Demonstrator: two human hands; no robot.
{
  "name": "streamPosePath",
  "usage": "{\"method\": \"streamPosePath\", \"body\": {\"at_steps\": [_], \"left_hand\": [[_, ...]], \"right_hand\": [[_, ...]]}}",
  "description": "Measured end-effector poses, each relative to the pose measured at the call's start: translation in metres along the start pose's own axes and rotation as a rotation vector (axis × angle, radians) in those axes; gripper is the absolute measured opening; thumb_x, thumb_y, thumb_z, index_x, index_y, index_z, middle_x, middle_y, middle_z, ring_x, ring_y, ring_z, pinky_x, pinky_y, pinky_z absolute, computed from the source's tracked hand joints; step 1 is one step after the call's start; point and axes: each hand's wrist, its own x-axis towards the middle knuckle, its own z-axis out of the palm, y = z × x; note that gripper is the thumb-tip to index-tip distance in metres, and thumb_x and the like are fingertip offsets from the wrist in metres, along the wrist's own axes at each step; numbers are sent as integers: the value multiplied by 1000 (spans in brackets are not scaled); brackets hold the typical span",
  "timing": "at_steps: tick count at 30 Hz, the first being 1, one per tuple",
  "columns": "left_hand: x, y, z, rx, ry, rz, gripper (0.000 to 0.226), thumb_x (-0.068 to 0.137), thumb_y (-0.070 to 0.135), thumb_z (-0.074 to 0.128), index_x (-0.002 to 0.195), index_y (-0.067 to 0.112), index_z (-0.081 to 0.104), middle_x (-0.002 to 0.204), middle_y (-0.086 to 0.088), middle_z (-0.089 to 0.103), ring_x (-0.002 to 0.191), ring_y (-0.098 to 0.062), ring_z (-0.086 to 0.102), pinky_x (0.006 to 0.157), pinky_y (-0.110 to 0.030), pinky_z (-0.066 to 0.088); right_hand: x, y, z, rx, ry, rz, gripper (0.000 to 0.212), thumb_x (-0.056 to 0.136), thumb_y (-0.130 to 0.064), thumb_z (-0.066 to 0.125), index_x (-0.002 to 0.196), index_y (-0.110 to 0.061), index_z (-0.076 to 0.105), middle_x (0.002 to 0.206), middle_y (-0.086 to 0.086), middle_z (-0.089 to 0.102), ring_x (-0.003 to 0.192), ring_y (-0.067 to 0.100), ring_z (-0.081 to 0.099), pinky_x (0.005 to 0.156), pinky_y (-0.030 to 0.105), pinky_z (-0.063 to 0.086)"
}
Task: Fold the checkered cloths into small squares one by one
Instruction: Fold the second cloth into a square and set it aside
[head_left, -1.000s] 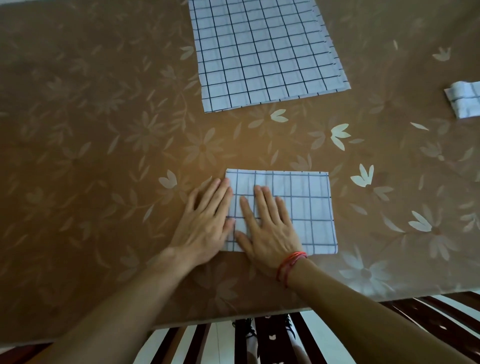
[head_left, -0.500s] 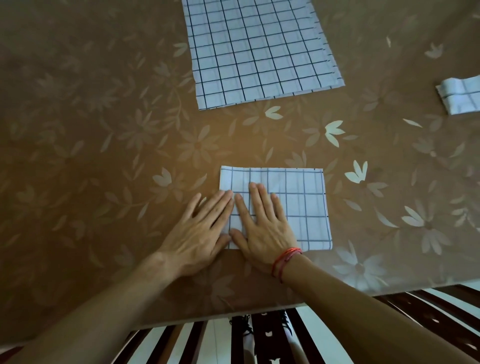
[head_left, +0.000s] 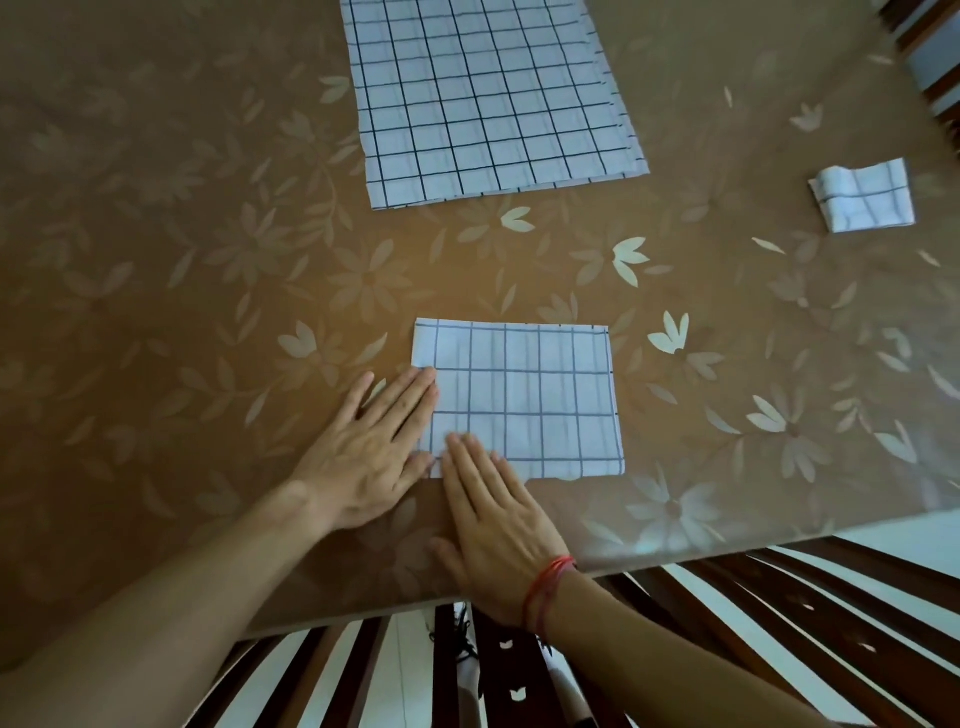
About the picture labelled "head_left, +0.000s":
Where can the person's left hand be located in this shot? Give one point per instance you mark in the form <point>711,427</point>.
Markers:
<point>360,465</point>

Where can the person's right forearm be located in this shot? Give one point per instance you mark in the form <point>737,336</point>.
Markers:
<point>660,660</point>

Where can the person's right hand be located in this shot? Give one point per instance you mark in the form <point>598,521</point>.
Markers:
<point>502,540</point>

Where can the person's left forearm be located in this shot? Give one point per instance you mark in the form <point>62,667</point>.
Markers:
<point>150,615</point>

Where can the wooden chair with sticker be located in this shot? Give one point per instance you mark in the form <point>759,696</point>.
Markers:
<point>937,82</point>

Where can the single grid paper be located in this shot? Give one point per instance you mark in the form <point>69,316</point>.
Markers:
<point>540,397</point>

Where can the wooden table with floral cover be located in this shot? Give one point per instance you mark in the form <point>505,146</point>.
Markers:
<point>187,225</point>

